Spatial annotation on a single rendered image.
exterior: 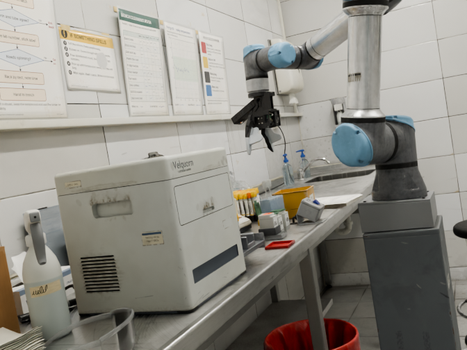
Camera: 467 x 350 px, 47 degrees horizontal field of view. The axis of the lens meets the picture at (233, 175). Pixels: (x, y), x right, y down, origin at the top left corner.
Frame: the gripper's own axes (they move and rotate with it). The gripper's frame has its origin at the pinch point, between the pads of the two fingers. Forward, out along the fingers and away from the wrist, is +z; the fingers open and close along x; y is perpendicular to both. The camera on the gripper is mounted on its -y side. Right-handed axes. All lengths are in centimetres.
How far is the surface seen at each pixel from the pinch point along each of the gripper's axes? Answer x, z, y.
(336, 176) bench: 183, 22, -56
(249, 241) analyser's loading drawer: -38.2, 21.5, 17.8
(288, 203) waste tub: 18.9, 19.0, -1.7
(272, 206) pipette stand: 3.9, 18.1, 0.2
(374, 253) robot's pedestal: -11, 30, 40
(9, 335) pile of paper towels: -99, 26, 7
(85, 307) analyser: -80, 27, 4
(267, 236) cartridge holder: -14.9, 24.7, 9.0
